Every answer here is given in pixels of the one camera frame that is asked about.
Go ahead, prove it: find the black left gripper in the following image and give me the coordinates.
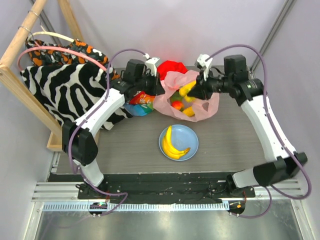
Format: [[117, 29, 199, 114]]
[[134, 71, 165, 97]]

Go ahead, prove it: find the pink plastic bag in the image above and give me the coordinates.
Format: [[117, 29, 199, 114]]
[[153, 70, 220, 122]]

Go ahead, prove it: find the yellow fake banana bunch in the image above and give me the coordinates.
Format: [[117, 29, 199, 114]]
[[161, 125, 191, 160]]

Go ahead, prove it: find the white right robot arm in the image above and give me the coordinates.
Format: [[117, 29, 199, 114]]
[[187, 54, 308, 198]]

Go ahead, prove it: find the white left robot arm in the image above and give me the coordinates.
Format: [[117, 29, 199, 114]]
[[62, 57, 165, 200]]

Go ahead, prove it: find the green fake apple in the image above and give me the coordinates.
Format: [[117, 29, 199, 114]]
[[169, 91, 183, 103]]

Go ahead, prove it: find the colourful rainbow pouch bag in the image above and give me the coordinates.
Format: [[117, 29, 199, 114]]
[[124, 91, 155, 117]]

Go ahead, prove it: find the yellow fake lemon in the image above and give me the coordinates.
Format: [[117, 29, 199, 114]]
[[182, 106, 195, 117]]

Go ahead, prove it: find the red cloth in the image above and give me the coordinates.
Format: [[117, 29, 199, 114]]
[[157, 60, 188, 81]]

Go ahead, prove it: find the blue plastic plate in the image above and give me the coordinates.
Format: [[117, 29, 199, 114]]
[[158, 124, 199, 162]]

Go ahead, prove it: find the zebra pattern cloth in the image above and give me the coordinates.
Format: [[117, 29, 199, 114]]
[[19, 62, 133, 131]]

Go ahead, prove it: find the orange black patterned cloth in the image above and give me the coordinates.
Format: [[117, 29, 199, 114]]
[[24, 37, 121, 81]]

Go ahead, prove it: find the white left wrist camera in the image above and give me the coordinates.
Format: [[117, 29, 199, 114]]
[[144, 57, 161, 76]]

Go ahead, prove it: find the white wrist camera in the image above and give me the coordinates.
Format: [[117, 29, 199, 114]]
[[144, 57, 161, 76], [194, 54, 213, 81]]

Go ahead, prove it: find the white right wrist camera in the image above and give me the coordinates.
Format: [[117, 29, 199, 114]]
[[194, 54, 213, 81]]

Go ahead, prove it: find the pink hose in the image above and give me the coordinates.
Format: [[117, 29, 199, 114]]
[[16, 46, 108, 75]]

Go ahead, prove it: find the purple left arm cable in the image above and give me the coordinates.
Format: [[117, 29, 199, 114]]
[[69, 48, 150, 217]]

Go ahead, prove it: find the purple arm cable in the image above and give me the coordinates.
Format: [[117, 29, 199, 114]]
[[206, 44, 313, 218], [69, 48, 150, 217]]

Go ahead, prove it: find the wooden rack frame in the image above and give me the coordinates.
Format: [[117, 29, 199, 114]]
[[0, 0, 83, 152]]

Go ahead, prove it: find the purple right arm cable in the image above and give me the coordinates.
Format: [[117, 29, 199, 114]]
[[206, 44, 313, 218]]

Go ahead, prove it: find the cream hose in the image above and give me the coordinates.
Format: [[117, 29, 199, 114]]
[[26, 31, 76, 44]]

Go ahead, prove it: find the aluminium rail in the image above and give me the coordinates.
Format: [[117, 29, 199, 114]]
[[31, 178, 305, 212]]

